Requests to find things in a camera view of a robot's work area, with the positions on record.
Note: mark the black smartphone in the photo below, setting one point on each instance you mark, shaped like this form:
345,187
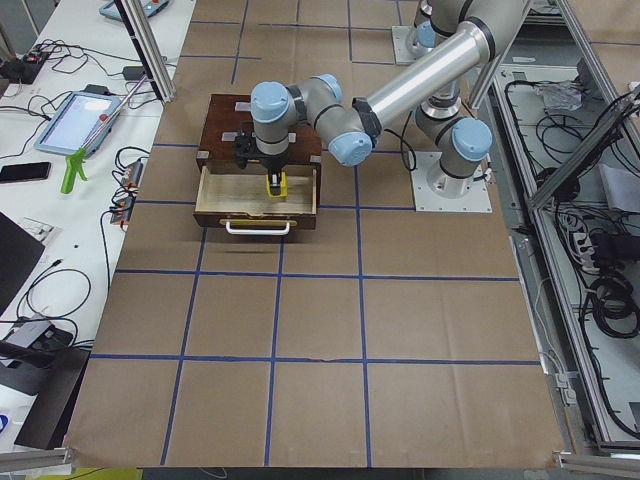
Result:
25,172

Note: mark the green reacher grabber tool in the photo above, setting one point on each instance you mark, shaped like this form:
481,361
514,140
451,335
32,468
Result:
74,162

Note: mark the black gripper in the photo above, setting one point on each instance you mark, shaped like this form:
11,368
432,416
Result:
273,163

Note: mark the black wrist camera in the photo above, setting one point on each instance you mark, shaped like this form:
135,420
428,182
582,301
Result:
242,147

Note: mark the light wooden drawer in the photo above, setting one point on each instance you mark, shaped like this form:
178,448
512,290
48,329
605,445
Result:
238,200

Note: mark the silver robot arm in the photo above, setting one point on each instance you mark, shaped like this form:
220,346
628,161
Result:
458,36
438,20

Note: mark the teach pendant tablet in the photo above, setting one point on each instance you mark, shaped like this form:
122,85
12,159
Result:
74,122

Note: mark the yellow block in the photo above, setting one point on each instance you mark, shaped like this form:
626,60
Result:
283,192

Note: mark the aluminium frame post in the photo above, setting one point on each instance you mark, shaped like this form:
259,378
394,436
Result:
144,42

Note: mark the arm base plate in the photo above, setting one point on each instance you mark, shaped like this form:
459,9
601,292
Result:
435,191
407,48

